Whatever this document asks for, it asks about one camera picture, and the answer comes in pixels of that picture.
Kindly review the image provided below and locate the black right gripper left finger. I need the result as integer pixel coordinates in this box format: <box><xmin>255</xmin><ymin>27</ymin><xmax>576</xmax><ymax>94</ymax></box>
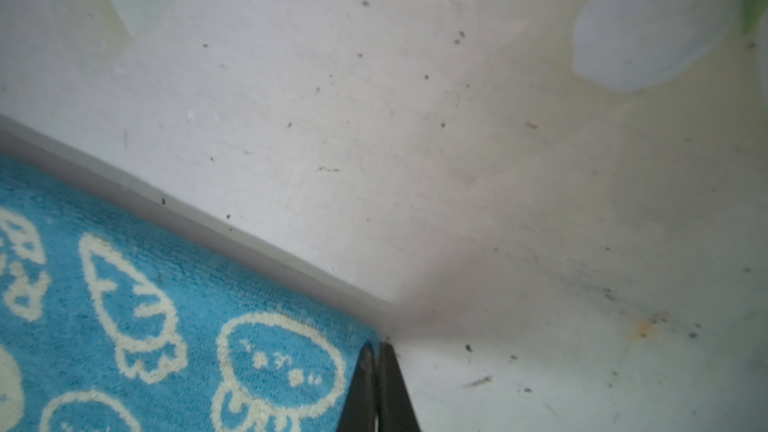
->
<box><xmin>336</xmin><ymin>343</ymin><xmax>378</xmax><ymax>432</ymax></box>

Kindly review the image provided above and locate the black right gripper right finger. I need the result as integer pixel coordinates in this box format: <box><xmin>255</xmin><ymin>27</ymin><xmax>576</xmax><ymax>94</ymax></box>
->
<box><xmin>377</xmin><ymin>342</ymin><xmax>421</xmax><ymax>432</ymax></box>

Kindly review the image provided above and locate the blue bunny towel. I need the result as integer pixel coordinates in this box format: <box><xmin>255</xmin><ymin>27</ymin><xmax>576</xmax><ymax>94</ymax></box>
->
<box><xmin>1</xmin><ymin>156</ymin><xmax>378</xmax><ymax>431</ymax></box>

